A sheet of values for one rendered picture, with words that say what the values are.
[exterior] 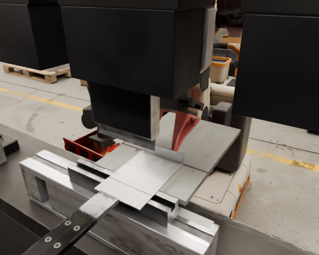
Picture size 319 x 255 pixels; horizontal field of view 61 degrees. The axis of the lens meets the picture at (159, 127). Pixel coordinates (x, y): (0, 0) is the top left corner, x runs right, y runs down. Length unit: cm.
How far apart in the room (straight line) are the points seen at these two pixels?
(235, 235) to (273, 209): 144
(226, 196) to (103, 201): 119
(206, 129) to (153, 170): 19
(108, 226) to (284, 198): 171
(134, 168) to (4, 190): 34
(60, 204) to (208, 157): 29
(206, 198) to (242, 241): 98
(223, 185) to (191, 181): 117
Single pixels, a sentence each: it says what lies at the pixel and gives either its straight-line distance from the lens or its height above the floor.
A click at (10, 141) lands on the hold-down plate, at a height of 91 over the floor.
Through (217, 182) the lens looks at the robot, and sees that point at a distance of 162.
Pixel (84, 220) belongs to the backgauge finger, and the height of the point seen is 100.
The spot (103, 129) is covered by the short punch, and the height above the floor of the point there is 109.
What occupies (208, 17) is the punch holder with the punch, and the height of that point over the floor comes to 124.
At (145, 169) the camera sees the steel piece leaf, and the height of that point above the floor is 100.
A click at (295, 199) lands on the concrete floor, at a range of 211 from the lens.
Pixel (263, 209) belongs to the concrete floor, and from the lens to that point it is 195.
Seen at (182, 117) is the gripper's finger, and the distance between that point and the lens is 44.
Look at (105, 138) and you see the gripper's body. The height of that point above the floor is 81.
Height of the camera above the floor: 127
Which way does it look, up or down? 27 degrees down
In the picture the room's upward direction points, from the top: straight up
